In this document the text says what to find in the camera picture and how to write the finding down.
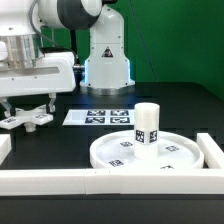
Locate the white round table top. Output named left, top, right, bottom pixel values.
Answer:
left=90, top=130, right=204, bottom=170

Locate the white marker sheet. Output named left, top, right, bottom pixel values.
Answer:
left=63, top=109, right=134, bottom=126

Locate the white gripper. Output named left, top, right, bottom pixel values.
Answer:
left=0, top=52, right=76, bottom=117

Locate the black camera stand pole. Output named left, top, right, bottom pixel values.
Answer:
left=70, top=30, right=82, bottom=86

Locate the white cross-shaped table base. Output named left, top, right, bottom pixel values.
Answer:
left=0, top=105, right=53, bottom=132

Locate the white U-shaped boundary fence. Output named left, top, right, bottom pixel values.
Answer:
left=0, top=133, right=224, bottom=196

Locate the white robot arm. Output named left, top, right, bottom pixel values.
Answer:
left=0, top=0, right=134, bottom=115

